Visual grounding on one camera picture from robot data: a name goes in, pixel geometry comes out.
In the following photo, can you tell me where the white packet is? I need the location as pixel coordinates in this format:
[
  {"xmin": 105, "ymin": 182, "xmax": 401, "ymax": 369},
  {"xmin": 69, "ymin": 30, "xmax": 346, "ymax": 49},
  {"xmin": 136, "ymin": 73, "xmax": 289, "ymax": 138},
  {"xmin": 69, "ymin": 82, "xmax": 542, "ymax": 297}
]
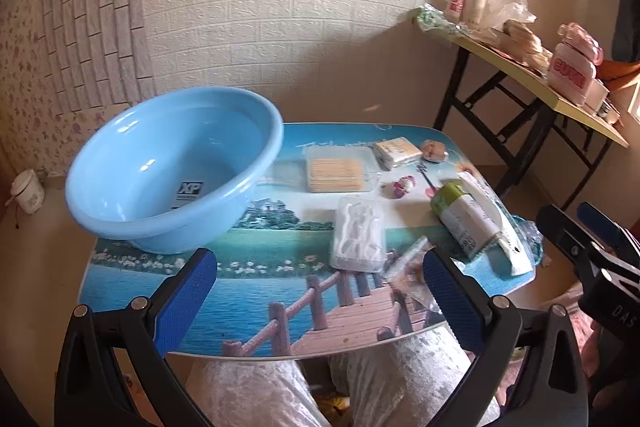
[{"xmin": 458, "ymin": 171, "xmax": 533, "ymax": 277}]

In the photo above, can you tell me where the green white cylindrical bottle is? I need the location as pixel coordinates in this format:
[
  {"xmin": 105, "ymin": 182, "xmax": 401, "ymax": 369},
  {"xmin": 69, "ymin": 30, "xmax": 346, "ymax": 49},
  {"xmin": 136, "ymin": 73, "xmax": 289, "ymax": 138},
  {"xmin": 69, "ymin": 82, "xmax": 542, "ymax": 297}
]
[{"xmin": 431, "ymin": 181, "xmax": 500, "ymax": 259}]

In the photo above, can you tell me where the clear box of floss picks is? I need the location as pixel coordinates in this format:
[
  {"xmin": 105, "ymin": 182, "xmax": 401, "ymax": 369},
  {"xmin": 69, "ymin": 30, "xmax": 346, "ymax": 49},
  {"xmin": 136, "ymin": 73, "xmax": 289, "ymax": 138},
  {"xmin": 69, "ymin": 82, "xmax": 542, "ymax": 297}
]
[{"xmin": 330, "ymin": 196, "xmax": 387, "ymax": 273}]

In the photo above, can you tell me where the clear plastic snack bag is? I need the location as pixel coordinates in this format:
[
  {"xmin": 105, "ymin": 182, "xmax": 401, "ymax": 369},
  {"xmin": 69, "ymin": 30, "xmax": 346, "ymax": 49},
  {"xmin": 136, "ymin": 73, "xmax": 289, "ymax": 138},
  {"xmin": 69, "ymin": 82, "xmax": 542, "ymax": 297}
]
[{"xmin": 385, "ymin": 236, "xmax": 444, "ymax": 326}]

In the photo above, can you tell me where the clear blue plastic bag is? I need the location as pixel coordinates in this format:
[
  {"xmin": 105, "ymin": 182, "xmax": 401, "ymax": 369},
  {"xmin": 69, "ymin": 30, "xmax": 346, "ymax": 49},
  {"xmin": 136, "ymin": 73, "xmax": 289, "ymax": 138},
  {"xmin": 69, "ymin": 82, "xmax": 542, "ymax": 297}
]
[{"xmin": 511, "ymin": 215, "xmax": 546, "ymax": 267}]

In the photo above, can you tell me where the yellow folding side table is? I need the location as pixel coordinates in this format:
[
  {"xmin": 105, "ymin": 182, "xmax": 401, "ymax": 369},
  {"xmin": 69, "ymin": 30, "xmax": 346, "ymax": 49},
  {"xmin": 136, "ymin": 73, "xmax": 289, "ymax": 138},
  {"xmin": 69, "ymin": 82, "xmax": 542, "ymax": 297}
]
[{"xmin": 426, "ymin": 30, "xmax": 629, "ymax": 210}]

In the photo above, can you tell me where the pink white wipes package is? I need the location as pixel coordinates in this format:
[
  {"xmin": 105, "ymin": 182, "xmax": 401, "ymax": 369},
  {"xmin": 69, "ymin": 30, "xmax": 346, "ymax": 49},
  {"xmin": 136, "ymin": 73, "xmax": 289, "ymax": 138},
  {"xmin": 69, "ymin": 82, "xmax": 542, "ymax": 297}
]
[{"xmin": 547, "ymin": 23, "xmax": 608, "ymax": 114}]

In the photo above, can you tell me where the light blue plastic basin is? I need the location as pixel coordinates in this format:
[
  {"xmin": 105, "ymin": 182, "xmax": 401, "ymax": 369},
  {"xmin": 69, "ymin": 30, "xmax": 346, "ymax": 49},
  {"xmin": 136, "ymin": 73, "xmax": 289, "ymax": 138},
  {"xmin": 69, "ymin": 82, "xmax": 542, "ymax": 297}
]
[{"xmin": 65, "ymin": 87, "xmax": 284, "ymax": 255}]

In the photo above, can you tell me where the small tan round toy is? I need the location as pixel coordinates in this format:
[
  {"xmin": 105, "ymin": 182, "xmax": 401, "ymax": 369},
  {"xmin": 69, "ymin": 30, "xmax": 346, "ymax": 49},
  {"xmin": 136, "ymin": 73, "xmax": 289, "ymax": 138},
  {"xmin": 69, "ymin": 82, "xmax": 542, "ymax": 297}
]
[{"xmin": 420, "ymin": 140, "xmax": 449, "ymax": 164}]

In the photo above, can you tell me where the white rice cooker on floor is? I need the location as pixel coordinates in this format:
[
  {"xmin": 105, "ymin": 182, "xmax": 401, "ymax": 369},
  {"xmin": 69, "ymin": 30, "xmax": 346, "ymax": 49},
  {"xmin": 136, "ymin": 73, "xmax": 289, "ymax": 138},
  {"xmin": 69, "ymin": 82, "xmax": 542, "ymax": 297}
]
[{"xmin": 6, "ymin": 169, "xmax": 46, "ymax": 215}]

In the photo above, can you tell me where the pink white figurine toy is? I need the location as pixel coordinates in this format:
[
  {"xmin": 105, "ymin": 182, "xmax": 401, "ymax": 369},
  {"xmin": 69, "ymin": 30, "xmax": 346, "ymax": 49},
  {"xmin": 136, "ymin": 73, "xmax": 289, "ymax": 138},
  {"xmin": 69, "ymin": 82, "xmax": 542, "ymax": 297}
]
[{"xmin": 384, "ymin": 174, "xmax": 416, "ymax": 199}]

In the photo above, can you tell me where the bag of bread buns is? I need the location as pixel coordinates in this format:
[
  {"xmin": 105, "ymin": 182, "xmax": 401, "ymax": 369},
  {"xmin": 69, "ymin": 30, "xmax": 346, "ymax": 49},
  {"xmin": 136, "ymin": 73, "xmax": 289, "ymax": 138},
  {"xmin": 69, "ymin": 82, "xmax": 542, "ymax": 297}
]
[{"xmin": 490, "ymin": 0, "xmax": 552, "ymax": 76}]

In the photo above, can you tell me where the small tissue pack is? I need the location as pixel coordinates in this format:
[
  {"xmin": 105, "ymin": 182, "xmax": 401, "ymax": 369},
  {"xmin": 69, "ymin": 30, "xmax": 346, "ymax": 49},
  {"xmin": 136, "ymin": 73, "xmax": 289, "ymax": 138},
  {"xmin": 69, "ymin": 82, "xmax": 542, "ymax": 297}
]
[{"xmin": 373, "ymin": 136, "xmax": 422, "ymax": 170}]

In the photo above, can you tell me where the clear box of toothpicks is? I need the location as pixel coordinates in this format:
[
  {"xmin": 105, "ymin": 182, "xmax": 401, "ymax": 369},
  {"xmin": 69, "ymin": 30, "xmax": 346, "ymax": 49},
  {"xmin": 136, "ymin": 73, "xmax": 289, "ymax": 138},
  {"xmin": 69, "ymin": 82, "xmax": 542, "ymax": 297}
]
[{"xmin": 305, "ymin": 145, "xmax": 380, "ymax": 193}]

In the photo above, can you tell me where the green plastic wrapper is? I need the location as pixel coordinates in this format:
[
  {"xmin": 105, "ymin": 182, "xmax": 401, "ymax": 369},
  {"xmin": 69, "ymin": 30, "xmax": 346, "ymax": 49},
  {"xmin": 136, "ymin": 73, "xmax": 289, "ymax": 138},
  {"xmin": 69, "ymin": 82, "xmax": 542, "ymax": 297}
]
[{"xmin": 416, "ymin": 3, "xmax": 463, "ymax": 35}]

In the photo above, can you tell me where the white bottle red label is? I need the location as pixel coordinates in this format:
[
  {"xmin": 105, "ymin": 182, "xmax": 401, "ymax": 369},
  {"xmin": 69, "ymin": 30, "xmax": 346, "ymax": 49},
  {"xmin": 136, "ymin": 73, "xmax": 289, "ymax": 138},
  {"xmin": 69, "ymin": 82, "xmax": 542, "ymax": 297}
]
[{"xmin": 445, "ymin": 0, "xmax": 465, "ymax": 24}]

